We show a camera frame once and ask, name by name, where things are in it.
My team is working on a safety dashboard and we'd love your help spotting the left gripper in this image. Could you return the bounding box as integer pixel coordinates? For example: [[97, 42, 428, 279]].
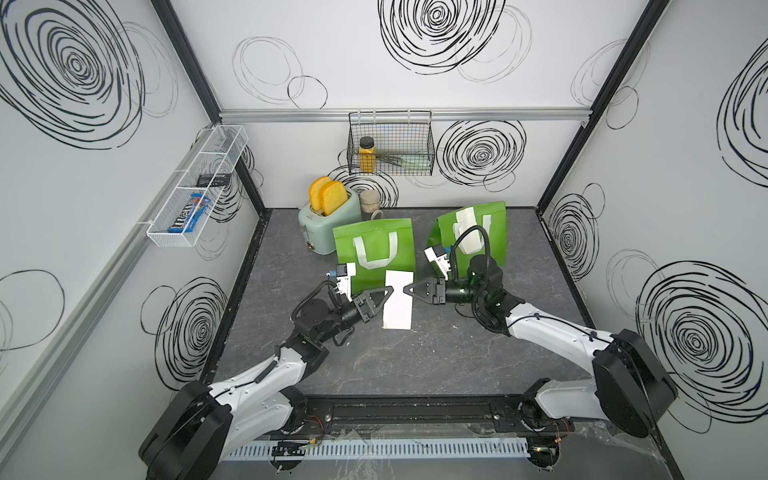
[[315, 287, 390, 347]]

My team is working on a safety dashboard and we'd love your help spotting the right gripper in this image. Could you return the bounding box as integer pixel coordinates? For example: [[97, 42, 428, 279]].
[[405, 277, 487, 306]]

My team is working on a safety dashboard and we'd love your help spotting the green tote bag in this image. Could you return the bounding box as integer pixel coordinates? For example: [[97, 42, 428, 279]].
[[427, 202, 507, 277], [333, 218, 416, 295]]

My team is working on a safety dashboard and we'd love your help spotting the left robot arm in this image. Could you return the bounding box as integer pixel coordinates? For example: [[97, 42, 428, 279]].
[[138, 280, 394, 479]]

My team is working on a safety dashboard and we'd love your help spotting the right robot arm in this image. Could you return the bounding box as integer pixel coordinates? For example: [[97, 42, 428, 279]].
[[401, 255, 678, 438]]

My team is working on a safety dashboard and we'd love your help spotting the mint green toaster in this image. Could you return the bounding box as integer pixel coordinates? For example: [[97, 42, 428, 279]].
[[298, 190, 362, 255]]

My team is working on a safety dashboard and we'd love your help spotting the beige lidded jar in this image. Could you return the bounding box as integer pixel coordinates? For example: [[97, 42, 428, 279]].
[[359, 189, 383, 219]]

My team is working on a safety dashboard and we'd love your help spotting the right toast slice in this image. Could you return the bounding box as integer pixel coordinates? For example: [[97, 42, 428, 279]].
[[320, 181, 349, 216]]

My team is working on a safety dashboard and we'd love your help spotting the toast slice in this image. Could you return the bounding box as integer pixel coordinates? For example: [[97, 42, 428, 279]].
[[320, 181, 349, 216], [308, 176, 332, 213]]

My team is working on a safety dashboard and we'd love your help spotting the left toast slice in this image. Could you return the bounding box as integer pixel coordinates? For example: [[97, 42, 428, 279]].
[[308, 176, 332, 213]]

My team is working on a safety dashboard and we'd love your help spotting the yellow juice bottle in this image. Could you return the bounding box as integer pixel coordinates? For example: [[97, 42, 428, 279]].
[[359, 136, 377, 173]]

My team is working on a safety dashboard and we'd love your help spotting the blue candy packet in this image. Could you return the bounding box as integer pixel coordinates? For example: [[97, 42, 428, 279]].
[[167, 193, 211, 234]]

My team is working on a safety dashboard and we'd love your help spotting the small black box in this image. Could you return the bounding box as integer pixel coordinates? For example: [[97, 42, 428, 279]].
[[195, 173, 231, 188]]

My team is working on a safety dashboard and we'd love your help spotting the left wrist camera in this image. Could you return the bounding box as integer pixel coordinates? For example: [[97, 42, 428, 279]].
[[328, 263, 357, 301]]

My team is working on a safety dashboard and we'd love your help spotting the grey slotted cable duct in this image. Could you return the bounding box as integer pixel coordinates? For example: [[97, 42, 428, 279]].
[[225, 438, 530, 461]]

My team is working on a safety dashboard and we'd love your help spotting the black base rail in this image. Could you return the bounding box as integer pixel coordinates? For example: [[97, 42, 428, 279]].
[[269, 394, 590, 440]]

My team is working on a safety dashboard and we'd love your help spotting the black wire wall basket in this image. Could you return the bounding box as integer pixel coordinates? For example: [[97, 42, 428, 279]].
[[346, 109, 436, 177]]

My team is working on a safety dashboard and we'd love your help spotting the white wire wall shelf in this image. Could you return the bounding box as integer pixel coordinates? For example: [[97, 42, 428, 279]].
[[147, 124, 248, 248]]

